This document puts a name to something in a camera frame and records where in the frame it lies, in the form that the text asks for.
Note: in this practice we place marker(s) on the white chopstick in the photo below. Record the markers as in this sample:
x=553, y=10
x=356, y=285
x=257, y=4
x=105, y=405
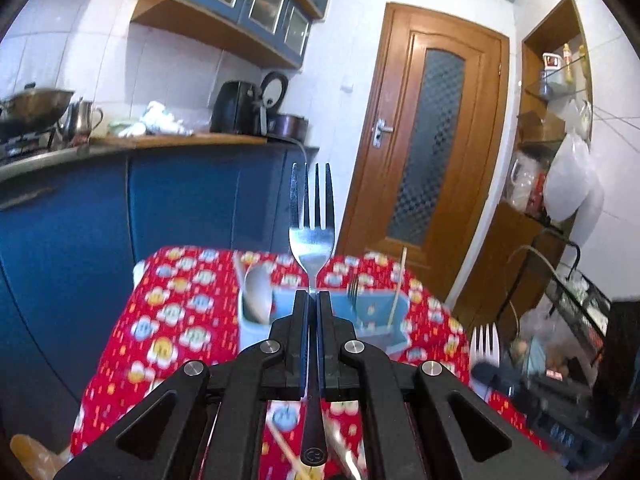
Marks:
x=398, y=285

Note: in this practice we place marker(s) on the metal wok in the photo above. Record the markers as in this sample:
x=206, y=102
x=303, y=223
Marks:
x=35, y=107

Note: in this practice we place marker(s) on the blue kitchen counter cabinets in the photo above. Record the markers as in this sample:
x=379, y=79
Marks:
x=100, y=220

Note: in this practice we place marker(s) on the metal kettle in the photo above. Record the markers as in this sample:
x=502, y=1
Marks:
x=80, y=120

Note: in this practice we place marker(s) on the tan rounded object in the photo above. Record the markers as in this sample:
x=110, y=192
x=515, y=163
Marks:
x=37, y=452

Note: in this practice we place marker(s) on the silver spoon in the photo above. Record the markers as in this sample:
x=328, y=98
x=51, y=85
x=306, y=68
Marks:
x=257, y=292

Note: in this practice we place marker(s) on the black air fryer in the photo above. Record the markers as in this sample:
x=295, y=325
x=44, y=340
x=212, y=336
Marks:
x=232, y=110

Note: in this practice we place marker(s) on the all-metal fork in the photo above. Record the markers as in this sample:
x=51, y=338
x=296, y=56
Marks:
x=353, y=290

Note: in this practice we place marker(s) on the white wall switch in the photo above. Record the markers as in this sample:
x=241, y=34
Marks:
x=346, y=85

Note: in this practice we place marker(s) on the light blue utensil holder box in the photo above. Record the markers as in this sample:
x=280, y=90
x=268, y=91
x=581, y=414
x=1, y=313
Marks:
x=375, y=310

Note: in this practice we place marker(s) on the gas stove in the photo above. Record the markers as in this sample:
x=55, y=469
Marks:
x=25, y=145

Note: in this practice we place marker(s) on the cardboard box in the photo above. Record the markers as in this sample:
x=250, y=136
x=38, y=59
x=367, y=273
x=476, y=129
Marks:
x=540, y=127

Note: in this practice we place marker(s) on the blue wall cabinet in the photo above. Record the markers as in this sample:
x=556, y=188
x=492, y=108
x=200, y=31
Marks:
x=225, y=15

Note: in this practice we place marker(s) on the clear plastic bag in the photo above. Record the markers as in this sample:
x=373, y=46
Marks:
x=542, y=327

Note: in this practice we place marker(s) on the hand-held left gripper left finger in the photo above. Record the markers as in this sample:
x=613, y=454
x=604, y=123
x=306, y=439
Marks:
x=285, y=360

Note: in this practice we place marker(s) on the light blue pouch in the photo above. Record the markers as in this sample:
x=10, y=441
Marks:
x=536, y=357

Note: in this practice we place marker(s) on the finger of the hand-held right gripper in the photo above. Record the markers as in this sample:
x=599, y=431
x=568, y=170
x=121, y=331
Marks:
x=495, y=374

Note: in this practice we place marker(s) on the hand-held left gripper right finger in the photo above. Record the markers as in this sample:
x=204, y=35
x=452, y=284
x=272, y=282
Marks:
x=340, y=360

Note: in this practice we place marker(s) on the white hanging plastic bag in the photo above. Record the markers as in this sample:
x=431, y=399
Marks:
x=570, y=180

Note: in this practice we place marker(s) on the white crumpled cloth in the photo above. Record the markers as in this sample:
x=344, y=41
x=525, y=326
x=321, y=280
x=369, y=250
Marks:
x=157, y=120

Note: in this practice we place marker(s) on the white and red mug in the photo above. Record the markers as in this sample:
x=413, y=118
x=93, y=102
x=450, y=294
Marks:
x=552, y=62

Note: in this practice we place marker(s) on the red smiley-print tablecloth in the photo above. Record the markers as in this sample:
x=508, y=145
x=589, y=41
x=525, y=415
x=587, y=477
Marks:
x=165, y=310

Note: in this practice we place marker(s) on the wooden door with glass pane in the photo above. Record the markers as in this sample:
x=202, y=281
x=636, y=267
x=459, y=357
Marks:
x=395, y=135

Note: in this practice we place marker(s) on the rice cooker with open lid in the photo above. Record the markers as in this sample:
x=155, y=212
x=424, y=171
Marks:
x=280, y=110

